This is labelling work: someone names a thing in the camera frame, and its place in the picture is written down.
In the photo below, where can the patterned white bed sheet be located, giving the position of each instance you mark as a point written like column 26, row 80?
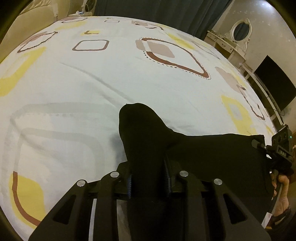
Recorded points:
column 62, row 89

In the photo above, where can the white dressing table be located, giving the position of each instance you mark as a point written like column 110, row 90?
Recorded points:
column 229, row 49

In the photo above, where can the dark green curtain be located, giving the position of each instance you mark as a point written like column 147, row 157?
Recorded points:
column 194, row 17

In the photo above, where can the black pants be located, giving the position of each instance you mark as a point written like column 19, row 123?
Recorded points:
column 150, row 146

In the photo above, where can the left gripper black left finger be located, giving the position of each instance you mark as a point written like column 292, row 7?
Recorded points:
column 87, row 209

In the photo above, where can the person right hand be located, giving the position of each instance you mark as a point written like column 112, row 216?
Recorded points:
column 282, row 203

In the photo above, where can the cream tufted headboard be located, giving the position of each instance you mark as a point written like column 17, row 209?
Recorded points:
column 35, row 17

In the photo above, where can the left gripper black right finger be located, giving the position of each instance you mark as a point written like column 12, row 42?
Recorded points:
column 208, row 210

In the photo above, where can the oval white vanity mirror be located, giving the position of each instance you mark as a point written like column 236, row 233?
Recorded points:
column 239, row 34

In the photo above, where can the white tv console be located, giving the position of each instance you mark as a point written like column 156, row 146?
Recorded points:
column 264, row 95

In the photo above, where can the black wristband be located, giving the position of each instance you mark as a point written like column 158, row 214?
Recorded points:
column 276, row 220

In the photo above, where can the black flat television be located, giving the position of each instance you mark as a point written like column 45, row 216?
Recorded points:
column 276, row 81

